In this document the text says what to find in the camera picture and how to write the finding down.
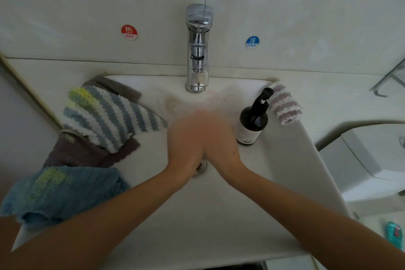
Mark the person's right hand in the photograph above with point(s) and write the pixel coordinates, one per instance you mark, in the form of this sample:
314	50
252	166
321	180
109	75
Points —
221	146

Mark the person's left hand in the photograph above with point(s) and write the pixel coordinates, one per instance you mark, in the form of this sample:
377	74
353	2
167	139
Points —
183	146

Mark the white ceramic sink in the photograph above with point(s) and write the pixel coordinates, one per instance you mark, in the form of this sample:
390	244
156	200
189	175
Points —
209	222

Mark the pink white striped cloth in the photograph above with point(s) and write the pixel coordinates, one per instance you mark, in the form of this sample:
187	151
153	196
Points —
285	102

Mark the stained grey striped cloth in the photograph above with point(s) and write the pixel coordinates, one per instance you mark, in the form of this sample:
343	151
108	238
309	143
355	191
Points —
111	118

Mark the brown cloth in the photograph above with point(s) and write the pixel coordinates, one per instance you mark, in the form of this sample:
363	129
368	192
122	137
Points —
85	151

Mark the blue stained cloth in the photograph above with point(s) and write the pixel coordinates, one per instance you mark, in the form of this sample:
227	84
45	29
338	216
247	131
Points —
60	194

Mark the person's right forearm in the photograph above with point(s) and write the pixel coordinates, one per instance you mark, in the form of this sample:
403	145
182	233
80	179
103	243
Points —
316	228

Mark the person's left forearm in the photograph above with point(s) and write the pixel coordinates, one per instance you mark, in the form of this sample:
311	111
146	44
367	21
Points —
88	228

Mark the metal sink drain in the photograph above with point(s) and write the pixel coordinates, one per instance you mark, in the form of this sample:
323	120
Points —
201	166

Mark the black pump soap bottle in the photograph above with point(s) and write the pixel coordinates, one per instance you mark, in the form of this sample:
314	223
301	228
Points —
254	126

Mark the chrome faucet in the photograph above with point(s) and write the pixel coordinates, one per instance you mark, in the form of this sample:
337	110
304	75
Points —
198	45

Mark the blue round sticker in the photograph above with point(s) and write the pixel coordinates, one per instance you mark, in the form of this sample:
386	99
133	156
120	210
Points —
252	42

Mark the gray patterned trousers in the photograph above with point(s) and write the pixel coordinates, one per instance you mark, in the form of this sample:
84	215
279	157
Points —
240	266

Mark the red round sticker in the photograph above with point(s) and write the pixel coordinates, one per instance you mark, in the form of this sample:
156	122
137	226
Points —
129	32

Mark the white toilet tank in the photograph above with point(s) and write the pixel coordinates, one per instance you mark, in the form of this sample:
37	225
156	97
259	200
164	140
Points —
370	162

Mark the chrome flush button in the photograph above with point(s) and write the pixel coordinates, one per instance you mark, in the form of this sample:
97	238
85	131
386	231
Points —
402	142

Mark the white toilet lid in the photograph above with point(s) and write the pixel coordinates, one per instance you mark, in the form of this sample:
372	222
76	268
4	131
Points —
379	235

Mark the teal tube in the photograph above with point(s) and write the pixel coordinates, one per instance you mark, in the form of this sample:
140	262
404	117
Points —
394	236

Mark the metal wall shelf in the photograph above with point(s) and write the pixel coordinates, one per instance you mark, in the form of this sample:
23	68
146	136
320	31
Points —
387	78

